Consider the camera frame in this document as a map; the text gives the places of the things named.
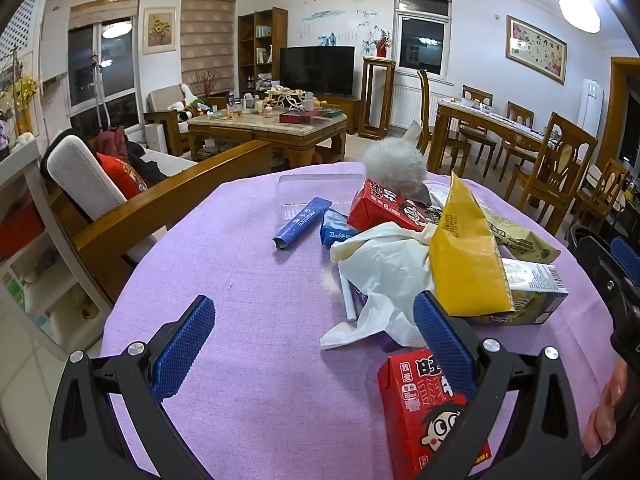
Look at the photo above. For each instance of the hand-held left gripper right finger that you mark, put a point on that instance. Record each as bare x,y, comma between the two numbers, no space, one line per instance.
440,340

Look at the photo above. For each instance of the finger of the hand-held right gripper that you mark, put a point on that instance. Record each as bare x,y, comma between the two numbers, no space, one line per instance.
600,280
625,257

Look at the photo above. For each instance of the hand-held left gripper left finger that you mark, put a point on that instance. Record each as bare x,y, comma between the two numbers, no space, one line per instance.
182,345

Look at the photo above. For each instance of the black trash bin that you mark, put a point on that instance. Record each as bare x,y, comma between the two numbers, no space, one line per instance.
575,235

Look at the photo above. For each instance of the white green drink carton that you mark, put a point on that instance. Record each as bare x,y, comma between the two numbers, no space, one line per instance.
535,277

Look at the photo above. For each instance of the red cartoon milk carton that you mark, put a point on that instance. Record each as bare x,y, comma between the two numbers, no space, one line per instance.
425,420
380,205

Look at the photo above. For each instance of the white plastic bag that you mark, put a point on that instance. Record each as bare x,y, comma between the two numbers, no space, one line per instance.
385,270

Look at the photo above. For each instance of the person's right hand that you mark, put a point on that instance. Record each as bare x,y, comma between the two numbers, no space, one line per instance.
607,410

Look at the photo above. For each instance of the wooden dining chair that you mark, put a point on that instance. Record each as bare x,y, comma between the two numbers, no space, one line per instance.
565,155
520,112
425,105
607,185
477,97

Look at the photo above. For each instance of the yellow snack bag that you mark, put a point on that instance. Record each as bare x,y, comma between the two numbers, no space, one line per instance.
465,265

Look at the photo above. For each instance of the beige green snack bag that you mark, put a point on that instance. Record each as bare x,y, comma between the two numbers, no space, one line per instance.
520,240

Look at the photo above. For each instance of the purple wrapper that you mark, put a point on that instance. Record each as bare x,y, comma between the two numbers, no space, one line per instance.
360,297

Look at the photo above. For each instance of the purple tablecloth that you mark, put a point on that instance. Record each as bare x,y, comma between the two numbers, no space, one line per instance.
250,260

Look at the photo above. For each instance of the blue wet wipe packet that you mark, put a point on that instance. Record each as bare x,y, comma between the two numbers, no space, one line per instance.
332,227

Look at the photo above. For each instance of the white standing air conditioner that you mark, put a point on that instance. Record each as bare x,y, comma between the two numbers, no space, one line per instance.
592,105

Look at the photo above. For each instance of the blue stick packet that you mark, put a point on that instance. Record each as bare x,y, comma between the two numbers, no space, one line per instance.
300,222

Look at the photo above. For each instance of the red cushion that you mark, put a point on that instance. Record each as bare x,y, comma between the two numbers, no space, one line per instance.
122,175

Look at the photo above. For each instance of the grey fluffy ball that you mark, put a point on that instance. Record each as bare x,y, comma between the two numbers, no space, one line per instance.
392,165

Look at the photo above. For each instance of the dark clothes pile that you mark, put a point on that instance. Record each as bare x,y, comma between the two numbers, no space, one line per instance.
142,160

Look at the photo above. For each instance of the white seat cushion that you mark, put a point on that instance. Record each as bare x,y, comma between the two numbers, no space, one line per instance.
85,180

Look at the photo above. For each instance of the clear plastic tray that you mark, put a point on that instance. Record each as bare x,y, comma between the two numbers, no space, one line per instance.
320,187

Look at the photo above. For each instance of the wooden dining table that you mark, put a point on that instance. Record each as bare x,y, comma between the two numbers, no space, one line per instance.
480,122

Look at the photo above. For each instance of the red storage box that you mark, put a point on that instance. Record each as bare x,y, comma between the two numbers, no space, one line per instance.
20,225

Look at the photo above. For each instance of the white box appliance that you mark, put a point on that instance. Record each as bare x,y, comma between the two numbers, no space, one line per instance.
156,137

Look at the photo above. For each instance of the framed flower painting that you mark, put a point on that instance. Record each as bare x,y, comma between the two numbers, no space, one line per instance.
535,47

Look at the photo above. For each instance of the wooden coffee table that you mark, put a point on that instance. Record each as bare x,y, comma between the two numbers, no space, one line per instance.
260,127

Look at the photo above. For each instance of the white radiator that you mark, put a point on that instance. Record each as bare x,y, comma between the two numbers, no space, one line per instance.
405,105

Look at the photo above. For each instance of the green plush toy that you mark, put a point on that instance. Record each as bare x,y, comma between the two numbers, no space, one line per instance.
192,107

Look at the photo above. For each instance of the wooden television stand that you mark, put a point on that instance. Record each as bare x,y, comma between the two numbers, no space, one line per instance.
347,110

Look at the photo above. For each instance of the wooden armchair with cushion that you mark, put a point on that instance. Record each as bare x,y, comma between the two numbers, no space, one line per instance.
165,97

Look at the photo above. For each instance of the round ceiling lamp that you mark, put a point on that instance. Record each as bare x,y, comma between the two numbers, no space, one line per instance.
580,10

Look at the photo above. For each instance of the white shelf unit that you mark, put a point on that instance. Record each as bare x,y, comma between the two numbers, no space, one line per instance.
20,150

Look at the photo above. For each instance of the dark red flat box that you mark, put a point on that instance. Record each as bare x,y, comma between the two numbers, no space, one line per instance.
300,117

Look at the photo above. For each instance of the balcony glass door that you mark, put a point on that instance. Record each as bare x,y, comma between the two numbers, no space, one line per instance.
85,75

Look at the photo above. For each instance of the red vase with plant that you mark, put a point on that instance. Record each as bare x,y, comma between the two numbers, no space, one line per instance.
381,51

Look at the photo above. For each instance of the white framed window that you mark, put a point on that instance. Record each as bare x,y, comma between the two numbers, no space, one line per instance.
420,42

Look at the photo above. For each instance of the black television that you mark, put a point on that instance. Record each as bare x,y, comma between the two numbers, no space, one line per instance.
315,70

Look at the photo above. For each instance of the yellow artificial flowers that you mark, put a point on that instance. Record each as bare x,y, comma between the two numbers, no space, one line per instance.
27,90

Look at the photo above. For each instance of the beige roller blind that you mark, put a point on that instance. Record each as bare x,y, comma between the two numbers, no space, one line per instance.
207,40

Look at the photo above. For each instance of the sunflower painting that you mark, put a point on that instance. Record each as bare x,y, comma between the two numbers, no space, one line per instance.
159,30

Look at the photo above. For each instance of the wooden bookshelf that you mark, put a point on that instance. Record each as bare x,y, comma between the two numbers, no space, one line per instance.
280,35

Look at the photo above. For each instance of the white lattice panel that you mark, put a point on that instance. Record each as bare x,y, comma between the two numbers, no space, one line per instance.
25,20

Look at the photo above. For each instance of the wooden door frame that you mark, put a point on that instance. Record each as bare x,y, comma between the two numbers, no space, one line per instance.
612,110

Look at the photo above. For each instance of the wooden pedestal stand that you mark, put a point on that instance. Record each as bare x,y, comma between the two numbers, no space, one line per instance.
377,95

